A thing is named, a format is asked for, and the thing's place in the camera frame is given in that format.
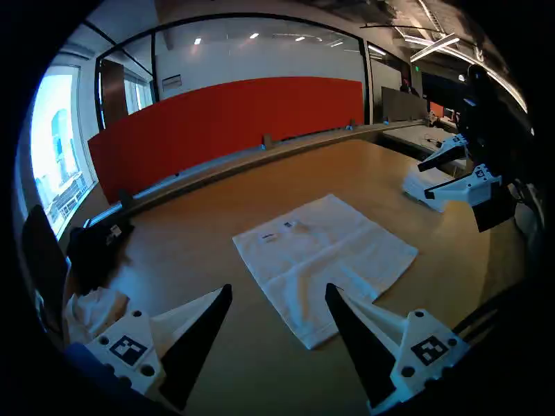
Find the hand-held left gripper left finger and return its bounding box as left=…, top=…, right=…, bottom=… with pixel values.
left=86, top=284, right=233, bottom=412

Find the black office chair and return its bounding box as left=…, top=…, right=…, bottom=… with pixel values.
left=20, top=204, right=72, bottom=343

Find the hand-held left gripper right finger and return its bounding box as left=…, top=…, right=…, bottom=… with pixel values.
left=325, top=283, right=472, bottom=413

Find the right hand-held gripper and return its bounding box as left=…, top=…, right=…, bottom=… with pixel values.
left=418, top=64, right=536, bottom=233

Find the heap of white towels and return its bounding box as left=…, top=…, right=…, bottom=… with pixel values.
left=64, top=286, right=131, bottom=344

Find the red desk screen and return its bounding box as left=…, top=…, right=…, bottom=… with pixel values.
left=87, top=76, right=365, bottom=218

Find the stack of white towels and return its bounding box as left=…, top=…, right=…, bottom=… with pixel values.
left=402, top=159, right=471, bottom=213

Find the heap of black towels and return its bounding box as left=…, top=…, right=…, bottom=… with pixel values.
left=65, top=216, right=136, bottom=292

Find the white towel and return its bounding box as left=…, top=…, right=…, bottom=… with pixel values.
left=232, top=193, right=419, bottom=350

